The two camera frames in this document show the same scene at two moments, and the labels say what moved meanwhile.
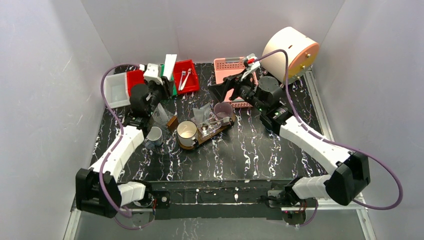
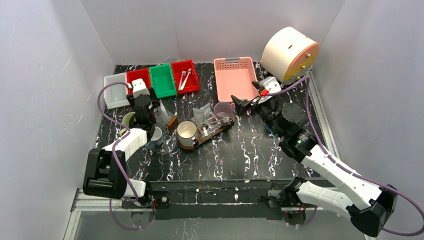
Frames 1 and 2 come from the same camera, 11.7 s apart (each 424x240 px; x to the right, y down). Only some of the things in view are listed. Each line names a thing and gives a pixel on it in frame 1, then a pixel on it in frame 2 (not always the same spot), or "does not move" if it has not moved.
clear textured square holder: x=208 y=126 does not move
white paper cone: x=206 y=108 does not move
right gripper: x=234 y=88 → x=252 y=105
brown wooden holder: x=173 y=124 does not move
